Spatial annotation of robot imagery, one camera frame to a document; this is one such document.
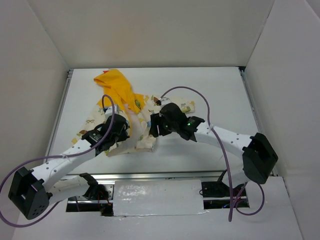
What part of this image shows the yellow hooded printed kids jacket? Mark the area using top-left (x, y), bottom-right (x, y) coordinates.
top-left (71, 69), bottom-right (195, 157)

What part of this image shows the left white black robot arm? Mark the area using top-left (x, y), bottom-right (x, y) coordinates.
top-left (8, 114), bottom-right (129, 220)

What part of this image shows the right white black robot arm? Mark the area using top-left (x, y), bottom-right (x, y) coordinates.
top-left (149, 102), bottom-right (278, 196)

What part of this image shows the white foil covered plate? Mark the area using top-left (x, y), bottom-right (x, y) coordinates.
top-left (113, 179), bottom-right (205, 217)

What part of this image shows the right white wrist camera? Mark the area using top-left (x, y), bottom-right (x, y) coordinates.
top-left (160, 97), bottom-right (172, 107)

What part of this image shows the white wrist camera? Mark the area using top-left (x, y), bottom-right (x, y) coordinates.
top-left (160, 97), bottom-right (172, 107)
top-left (103, 106), bottom-right (114, 118)

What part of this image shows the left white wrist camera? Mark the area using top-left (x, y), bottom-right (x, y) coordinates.
top-left (103, 106), bottom-right (114, 118)

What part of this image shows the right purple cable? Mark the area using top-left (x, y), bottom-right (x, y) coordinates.
top-left (159, 86), bottom-right (266, 223)

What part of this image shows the aluminium front rail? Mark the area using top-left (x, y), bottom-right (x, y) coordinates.
top-left (62, 169), bottom-right (276, 181)

